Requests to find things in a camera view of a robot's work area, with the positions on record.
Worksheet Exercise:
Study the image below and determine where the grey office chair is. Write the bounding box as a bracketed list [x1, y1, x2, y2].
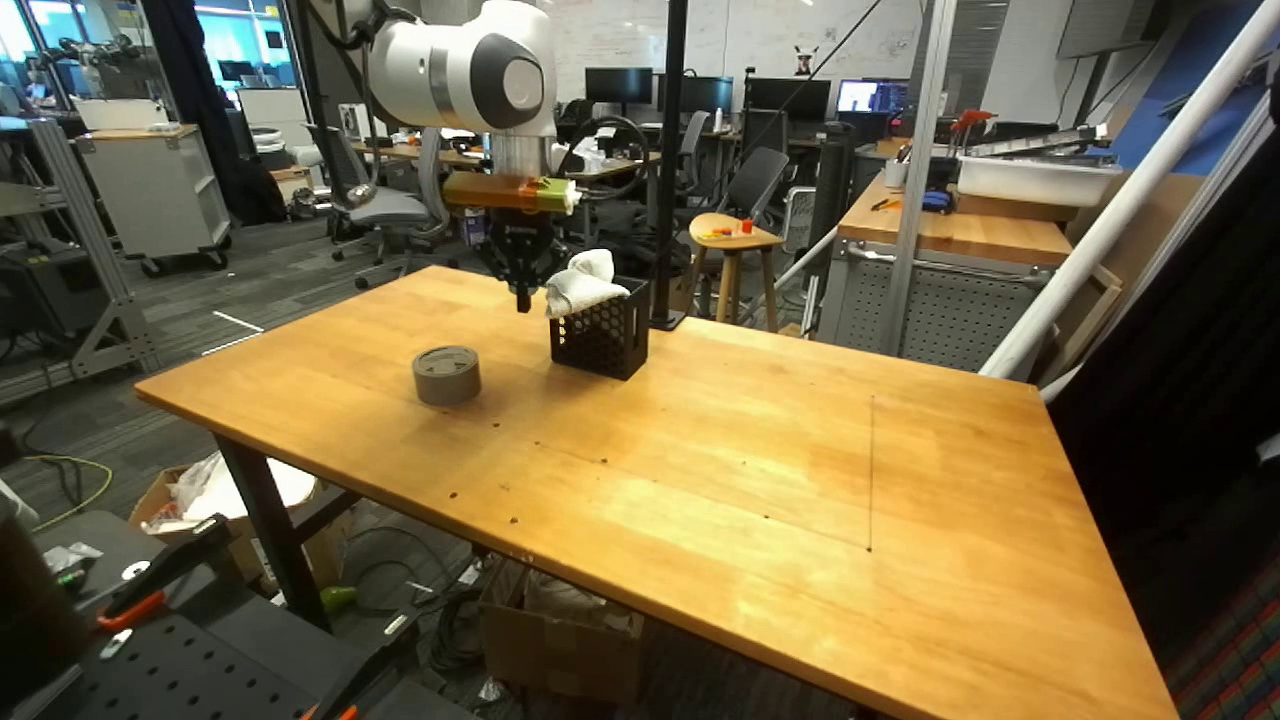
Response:
[325, 125, 442, 289]

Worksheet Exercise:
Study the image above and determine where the black mesh box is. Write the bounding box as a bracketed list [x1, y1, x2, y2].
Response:
[549, 277, 650, 378]

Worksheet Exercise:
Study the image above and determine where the white rolling cabinet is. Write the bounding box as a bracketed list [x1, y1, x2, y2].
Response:
[79, 125, 231, 277]

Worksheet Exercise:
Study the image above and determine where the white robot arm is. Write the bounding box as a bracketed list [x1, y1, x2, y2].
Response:
[305, 0, 556, 187]

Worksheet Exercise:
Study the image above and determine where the black vertical pole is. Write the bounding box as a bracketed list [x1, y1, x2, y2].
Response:
[650, 0, 688, 328]

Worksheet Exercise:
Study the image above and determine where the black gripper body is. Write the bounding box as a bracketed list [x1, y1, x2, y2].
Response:
[481, 213, 566, 295]

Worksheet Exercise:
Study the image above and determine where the grey duct tape roll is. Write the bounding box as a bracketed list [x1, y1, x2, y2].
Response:
[411, 344, 481, 409]

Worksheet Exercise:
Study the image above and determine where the white towel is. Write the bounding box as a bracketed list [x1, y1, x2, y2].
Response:
[545, 246, 629, 318]

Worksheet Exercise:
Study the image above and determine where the white diagonal pole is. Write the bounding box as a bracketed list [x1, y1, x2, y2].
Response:
[981, 0, 1280, 375]

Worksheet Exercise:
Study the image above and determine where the round wooden stool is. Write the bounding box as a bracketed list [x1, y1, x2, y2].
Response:
[688, 213, 785, 328]

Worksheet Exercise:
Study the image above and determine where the wooden workbench with drawers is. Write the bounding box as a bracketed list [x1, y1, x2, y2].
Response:
[817, 181, 1070, 370]

